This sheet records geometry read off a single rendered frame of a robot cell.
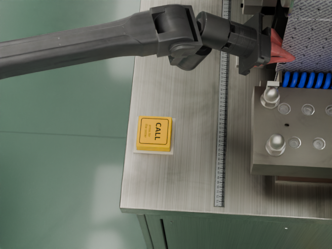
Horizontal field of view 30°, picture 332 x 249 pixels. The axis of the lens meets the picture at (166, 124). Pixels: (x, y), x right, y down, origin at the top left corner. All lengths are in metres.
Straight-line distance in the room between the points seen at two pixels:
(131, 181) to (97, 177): 0.98
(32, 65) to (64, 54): 0.06
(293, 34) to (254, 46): 0.07
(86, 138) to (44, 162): 0.18
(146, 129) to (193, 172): 0.13
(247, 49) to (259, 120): 0.14
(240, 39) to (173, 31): 0.13
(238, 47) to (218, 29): 0.05
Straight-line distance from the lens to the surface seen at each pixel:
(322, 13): 1.07
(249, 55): 1.13
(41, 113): 2.38
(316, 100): 1.21
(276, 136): 1.12
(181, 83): 1.35
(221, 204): 1.25
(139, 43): 1.03
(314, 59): 1.20
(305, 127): 1.18
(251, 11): 1.19
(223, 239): 1.47
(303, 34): 1.12
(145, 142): 1.27
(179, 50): 1.04
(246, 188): 1.26
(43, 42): 1.03
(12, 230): 2.25
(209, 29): 1.08
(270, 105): 1.18
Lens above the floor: 2.10
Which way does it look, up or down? 66 degrees down
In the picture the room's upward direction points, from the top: 6 degrees counter-clockwise
